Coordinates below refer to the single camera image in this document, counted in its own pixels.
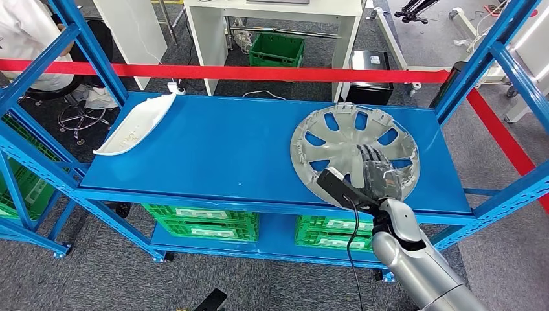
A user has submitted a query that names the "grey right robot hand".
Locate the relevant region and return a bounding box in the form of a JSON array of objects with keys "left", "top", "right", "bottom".
[{"left": 355, "top": 144, "right": 404, "bottom": 203}]

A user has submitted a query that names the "grey plastic wheel hubcap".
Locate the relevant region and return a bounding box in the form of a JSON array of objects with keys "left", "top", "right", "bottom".
[{"left": 290, "top": 102, "right": 421, "bottom": 211}]

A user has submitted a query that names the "white plastic shell part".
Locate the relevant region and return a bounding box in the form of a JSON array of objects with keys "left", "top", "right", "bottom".
[{"left": 92, "top": 92, "right": 178, "bottom": 157}]

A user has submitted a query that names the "black box device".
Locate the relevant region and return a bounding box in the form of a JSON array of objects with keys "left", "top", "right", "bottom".
[{"left": 344, "top": 49, "right": 394, "bottom": 106}]

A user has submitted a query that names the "belt barrier stanchion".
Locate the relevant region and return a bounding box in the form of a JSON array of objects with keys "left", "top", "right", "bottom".
[{"left": 428, "top": 60, "right": 469, "bottom": 109}]

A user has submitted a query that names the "red barrier belt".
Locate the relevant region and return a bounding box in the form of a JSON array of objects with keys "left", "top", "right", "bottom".
[
  {"left": 0, "top": 58, "right": 452, "bottom": 85},
  {"left": 465, "top": 87, "right": 549, "bottom": 214}
]

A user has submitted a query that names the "white wheeled gantry stand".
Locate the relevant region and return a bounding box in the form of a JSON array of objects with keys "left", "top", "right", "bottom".
[{"left": 372, "top": 0, "right": 509, "bottom": 98}]

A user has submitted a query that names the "white desk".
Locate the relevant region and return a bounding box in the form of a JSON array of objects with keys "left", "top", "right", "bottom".
[{"left": 183, "top": 0, "right": 364, "bottom": 103}]

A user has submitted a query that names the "black cylinder object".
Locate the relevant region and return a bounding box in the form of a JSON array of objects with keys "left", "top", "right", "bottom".
[{"left": 105, "top": 202, "right": 133, "bottom": 220}]

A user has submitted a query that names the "chrome metal leg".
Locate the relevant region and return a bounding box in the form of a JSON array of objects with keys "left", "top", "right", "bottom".
[{"left": 155, "top": 0, "right": 180, "bottom": 47}]

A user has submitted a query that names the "white cabinet panel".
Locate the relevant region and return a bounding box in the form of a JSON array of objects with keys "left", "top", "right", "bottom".
[{"left": 91, "top": 0, "right": 168, "bottom": 91}]

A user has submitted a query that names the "black swivel stool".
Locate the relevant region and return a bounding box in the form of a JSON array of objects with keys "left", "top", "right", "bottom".
[{"left": 17, "top": 76, "right": 113, "bottom": 147}]

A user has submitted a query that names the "person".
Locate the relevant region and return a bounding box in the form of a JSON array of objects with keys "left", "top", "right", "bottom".
[{"left": 0, "top": 0, "right": 120, "bottom": 111}]

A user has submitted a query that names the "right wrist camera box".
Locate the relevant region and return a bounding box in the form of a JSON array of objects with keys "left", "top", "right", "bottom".
[{"left": 316, "top": 167, "right": 382, "bottom": 214}]

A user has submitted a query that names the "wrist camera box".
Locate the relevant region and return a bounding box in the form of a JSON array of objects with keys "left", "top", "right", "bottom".
[
  {"left": 316, "top": 167, "right": 382, "bottom": 214},
  {"left": 193, "top": 288, "right": 229, "bottom": 311}
]

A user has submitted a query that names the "black camera cable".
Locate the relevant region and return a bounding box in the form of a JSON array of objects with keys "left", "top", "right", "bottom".
[{"left": 344, "top": 195, "right": 366, "bottom": 311}]

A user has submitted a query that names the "white floor cable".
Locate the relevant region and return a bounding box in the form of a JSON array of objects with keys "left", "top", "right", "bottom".
[{"left": 241, "top": 89, "right": 288, "bottom": 101}]

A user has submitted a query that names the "white cable bundle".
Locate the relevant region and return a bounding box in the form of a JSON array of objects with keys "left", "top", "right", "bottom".
[{"left": 231, "top": 29, "right": 254, "bottom": 56}]

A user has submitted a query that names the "white table frame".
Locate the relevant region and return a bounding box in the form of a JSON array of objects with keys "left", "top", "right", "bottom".
[{"left": 504, "top": 10, "right": 549, "bottom": 125}]

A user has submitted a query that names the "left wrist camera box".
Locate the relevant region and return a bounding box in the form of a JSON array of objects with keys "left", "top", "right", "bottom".
[{"left": 193, "top": 288, "right": 229, "bottom": 311}]

